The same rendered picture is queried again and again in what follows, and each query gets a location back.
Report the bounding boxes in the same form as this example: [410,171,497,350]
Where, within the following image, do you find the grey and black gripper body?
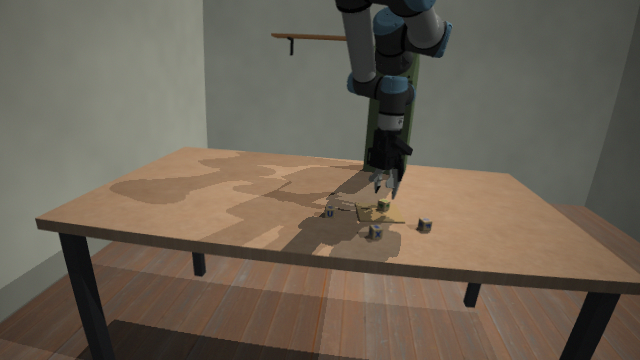
[367,127,402,170]

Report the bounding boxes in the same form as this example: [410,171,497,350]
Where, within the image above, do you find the tan letter block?
[377,199,390,211]
[418,217,433,231]
[325,205,335,218]
[369,224,383,239]

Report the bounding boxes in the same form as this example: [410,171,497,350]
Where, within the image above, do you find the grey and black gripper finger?
[369,168,385,193]
[385,158,404,200]

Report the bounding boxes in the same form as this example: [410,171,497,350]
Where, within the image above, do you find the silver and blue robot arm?
[335,0,452,131]

